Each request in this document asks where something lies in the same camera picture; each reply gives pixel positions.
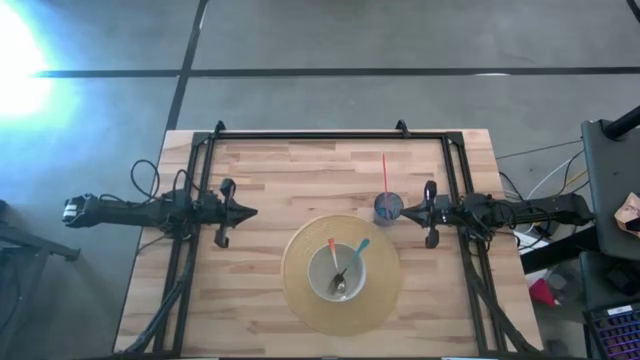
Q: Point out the black metal stand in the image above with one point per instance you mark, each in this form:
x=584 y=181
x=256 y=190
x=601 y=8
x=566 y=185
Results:
x=30 y=240

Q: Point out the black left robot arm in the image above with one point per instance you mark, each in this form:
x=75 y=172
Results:
x=130 y=212

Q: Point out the black metal table frame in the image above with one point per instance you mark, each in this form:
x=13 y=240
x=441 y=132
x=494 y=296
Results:
x=325 y=135

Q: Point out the black computer keyboard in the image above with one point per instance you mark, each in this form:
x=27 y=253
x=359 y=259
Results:
x=617 y=332

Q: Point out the dark grey desk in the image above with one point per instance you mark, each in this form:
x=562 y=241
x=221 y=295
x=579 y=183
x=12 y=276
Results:
x=612 y=190

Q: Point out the blue translucent plastic cup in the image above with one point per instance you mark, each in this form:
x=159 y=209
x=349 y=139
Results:
x=389 y=207

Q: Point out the white ceramic bowl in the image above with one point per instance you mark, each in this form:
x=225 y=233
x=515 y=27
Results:
x=320 y=272

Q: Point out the black pole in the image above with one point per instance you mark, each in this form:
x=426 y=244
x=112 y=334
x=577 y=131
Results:
x=622 y=125

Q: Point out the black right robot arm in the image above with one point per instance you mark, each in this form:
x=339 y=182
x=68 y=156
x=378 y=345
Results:
x=540 y=207

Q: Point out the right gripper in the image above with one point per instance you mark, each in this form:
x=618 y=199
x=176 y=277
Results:
x=450 y=210

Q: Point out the brown paper bag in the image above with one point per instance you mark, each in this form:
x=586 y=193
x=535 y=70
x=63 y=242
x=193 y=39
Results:
x=629 y=215

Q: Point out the round woven yellow placemat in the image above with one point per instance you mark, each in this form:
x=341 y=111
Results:
x=380 y=300

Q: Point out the red drinking straw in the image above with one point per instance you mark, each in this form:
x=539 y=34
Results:
x=385 y=172

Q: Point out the white box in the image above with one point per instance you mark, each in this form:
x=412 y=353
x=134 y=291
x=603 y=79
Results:
x=529 y=244

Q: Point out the black desk beam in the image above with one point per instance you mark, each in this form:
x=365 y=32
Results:
x=555 y=252

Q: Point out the red object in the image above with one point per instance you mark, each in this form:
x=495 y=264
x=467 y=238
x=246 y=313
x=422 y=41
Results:
x=542 y=294

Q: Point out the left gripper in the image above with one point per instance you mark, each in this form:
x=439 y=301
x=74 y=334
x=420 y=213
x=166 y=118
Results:
x=210 y=210

